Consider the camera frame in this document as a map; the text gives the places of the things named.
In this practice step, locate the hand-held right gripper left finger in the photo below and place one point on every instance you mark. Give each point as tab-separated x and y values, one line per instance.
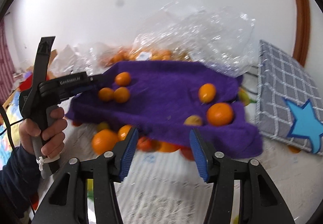
128	153

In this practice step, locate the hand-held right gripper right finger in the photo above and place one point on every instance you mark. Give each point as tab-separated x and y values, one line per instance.
199	155

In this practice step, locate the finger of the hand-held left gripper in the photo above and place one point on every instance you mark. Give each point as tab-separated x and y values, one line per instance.
97	78
83	90

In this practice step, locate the large orange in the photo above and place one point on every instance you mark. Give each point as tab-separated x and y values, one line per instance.
220	114
104	140

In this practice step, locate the small yellow fruit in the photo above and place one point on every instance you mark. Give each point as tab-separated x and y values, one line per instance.
193	121

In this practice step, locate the purple towel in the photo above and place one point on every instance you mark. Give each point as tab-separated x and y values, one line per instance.
161	97

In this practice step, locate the person's left forearm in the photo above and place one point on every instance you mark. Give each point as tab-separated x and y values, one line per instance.
17	183

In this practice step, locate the clear bag of yellow fruits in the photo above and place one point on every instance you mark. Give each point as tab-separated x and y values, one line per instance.
181	56

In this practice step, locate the person's left hand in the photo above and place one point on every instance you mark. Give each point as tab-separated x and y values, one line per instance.
55	128

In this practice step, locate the white plastic bag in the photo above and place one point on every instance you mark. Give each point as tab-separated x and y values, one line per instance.
65	59

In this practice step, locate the clear bag of oranges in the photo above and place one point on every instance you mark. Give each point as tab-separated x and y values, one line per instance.
118	58

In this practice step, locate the red paper bag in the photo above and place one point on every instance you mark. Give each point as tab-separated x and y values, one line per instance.
25	85

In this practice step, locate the fruit printed tablecloth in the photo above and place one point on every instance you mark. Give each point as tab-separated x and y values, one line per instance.
161	201

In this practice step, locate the red striped curtain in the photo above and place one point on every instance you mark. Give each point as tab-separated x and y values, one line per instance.
6	62

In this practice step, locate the grey checked cloth with star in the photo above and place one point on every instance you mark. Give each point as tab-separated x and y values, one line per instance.
282	82

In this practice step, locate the crumpled clear plastic bag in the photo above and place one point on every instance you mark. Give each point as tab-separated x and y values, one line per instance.
201	37

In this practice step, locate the brown wooden door frame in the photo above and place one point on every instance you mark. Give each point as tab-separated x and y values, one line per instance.
301	24

